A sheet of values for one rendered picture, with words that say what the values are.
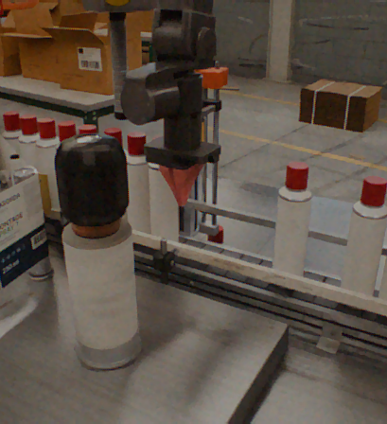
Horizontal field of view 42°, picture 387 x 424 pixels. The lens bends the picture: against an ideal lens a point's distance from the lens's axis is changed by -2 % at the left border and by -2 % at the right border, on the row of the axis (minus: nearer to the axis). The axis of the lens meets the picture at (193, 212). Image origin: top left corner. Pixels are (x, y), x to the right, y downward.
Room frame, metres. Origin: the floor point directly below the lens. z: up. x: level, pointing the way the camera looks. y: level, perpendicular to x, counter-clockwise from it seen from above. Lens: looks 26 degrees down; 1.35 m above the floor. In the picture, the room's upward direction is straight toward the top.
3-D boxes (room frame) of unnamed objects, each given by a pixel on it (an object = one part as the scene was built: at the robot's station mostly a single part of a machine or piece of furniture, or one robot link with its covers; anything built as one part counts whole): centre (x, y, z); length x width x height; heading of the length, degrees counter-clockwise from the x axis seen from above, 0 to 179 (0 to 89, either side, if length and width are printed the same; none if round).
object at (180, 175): (0.73, 0.03, 1.05); 0.07 x 0.07 x 0.09; 60
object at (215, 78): (0.84, -0.02, 1.05); 0.10 x 0.04 x 0.33; 151
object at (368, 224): (0.64, -0.25, 0.98); 0.05 x 0.05 x 0.20
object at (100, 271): (0.54, 0.12, 1.03); 0.09 x 0.09 x 0.30
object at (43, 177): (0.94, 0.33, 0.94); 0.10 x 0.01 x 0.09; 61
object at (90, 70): (2.65, 0.47, 0.97); 0.51 x 0.39 x 0.37; 147
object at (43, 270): (0.72, 0.26, 0.97); 0.05 x 0.05 x 0.19
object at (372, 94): (4.75, -1.41, 0.16); 0.65 x 0.54 x 0.32; 57
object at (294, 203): (0.70, -0.16, 0.98); 0.05 x 0.05 x 0.20
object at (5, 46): (3.15, 1.17, 0.97); 0.45 x 0.38 x 0.37; 145
